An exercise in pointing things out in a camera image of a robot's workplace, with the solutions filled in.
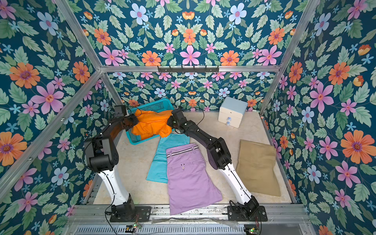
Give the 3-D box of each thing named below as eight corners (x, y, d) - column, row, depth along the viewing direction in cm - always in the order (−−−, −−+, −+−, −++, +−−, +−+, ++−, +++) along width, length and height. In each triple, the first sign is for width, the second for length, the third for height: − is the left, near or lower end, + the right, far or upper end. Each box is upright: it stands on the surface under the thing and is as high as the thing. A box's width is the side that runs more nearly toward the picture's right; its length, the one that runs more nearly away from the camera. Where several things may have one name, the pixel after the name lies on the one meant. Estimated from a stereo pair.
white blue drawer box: (212, 120, 117) (214, 107, 105) (220, 108, 126) (222, 94, 114) (237, 130, 110) (241, 117, 98) (244, 116, 119) (248, 103, 107)
